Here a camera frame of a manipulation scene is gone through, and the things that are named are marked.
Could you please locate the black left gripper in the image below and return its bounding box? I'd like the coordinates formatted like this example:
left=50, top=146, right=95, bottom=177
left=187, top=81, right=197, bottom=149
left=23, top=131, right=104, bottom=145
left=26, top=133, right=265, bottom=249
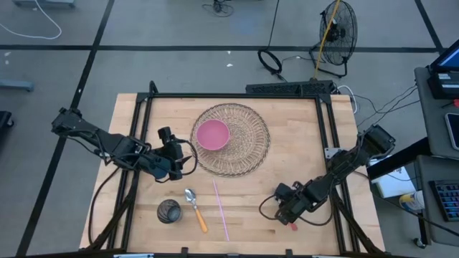
left=152, top=140, right=193, bottom=181

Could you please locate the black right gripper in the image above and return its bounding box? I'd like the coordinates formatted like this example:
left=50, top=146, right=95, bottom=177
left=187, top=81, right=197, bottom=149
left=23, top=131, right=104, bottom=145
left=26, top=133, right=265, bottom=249
left=273, top=183, right=310, bottom=226

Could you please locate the pink bowl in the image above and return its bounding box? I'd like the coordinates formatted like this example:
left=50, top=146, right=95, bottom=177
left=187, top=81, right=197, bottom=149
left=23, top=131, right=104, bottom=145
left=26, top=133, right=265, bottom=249
left=195, top=118, right=232, bottom=152

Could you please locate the spoon with orange handle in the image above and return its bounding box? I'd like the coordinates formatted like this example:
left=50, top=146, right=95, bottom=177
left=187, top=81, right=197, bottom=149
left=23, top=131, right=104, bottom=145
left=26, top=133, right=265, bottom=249
left=184, top=188, right=209, bottom=235

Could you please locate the dark faceted glass tumbler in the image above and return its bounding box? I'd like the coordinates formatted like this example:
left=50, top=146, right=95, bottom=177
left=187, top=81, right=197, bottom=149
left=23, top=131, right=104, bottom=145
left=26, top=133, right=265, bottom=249
left=156, top=199, right=184, bottom=225

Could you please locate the pink drinking straw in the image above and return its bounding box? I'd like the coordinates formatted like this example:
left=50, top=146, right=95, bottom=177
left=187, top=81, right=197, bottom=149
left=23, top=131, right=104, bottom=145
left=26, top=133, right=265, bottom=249
left=212, top=178, right=231, bottom=242

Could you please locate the round woven placemat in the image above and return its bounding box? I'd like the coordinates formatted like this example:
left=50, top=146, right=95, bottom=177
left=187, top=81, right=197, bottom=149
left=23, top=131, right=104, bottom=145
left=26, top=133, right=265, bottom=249
left=189, top=102, right=272, bottom=178

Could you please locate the white box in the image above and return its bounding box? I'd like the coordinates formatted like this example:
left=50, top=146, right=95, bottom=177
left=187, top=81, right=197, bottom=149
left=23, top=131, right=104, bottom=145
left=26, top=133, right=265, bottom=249
left=367, top=157, right=417, bottom=199

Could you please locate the black power strip box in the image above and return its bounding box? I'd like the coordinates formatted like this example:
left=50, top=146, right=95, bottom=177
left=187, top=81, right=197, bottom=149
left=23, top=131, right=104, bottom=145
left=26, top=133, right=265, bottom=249
left=245, top=79, right=336, bottom=97

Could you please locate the white and yellow bottle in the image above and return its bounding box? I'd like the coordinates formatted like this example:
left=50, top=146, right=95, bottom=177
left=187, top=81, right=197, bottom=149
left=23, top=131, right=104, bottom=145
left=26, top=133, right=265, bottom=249
left=398, top=190, right=426, bottom=213

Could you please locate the grey keyboard desk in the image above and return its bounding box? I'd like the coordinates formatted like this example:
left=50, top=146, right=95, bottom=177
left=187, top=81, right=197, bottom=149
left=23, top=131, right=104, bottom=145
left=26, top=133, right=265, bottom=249
left=415, top=155, right=459, bottom=248

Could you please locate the black keyboard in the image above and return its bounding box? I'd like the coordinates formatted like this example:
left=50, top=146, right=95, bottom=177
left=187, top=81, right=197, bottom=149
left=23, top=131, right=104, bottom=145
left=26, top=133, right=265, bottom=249
left=428, top=179, right=459, bottom=224

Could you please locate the grey side table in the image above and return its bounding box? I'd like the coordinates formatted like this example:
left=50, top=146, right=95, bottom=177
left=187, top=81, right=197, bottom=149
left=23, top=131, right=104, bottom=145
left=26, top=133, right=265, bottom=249
left=414, top=65, right=459, bottom=161

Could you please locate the black floor fan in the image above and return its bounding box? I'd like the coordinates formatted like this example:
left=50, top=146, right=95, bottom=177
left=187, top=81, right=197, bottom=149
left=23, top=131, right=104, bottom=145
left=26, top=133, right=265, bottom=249
left=309, top=0, right=359, bottom=79

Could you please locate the white-edged tablet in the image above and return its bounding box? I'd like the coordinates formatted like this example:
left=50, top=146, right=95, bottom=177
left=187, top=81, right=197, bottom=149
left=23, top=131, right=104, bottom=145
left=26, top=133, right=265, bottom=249
left=445, top=112, right=459, bottom=152

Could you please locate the grey floor foot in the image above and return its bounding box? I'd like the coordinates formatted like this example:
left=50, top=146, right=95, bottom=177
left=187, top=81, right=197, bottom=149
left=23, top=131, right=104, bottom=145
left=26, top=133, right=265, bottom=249
left=0, top=79, right=35, bottom=92

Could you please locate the black desktop device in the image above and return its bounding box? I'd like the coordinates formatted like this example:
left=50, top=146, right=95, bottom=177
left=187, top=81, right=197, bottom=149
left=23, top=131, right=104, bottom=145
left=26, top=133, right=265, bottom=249
left=427, top=70, right=459, bottom=100

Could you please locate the grey equipment base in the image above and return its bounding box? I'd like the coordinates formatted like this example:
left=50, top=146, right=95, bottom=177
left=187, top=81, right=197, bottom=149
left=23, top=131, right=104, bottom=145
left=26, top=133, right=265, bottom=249
left=13, top=0, right=77, bottom=9

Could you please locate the laptop with blue screen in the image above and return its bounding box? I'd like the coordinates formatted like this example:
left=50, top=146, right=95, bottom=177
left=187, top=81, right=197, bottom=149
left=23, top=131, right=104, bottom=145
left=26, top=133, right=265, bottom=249
left=429, top=39, right=459, bottom=73

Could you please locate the black metal table frame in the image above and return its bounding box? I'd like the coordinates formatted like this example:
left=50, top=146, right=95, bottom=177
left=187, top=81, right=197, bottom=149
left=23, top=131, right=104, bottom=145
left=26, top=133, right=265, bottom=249
left=79, top=80, right=387, bottom=257

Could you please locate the white cable by frame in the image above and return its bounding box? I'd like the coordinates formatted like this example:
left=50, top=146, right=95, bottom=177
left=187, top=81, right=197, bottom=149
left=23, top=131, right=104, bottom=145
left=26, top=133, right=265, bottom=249
left=336, top=84, right=359, bottom=115

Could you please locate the coiled black cable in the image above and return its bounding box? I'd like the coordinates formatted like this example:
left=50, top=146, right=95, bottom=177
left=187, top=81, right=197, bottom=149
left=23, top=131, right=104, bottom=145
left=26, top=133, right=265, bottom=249
left=257, top=48, right=288, bottom=82

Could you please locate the black cable bundle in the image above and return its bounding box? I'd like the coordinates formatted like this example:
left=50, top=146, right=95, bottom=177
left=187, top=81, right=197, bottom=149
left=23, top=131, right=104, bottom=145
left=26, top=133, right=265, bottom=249
left=201, top=0, right=236, bottom=19

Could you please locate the black hanging cable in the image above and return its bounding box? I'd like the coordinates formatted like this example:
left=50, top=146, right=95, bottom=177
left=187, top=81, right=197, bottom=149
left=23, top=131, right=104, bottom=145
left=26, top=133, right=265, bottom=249
left=268, top=0, right=281, bottom=48

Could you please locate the yellow hanging cable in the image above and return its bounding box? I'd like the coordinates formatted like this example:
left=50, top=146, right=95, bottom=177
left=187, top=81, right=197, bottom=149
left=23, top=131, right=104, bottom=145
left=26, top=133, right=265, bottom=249
left=314, top=0, right=342, bottom=80

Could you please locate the white floor cable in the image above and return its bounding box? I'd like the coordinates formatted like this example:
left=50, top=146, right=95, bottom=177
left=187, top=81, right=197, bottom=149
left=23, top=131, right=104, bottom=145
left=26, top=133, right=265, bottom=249
left=0, top=0, right=63, bottom=41

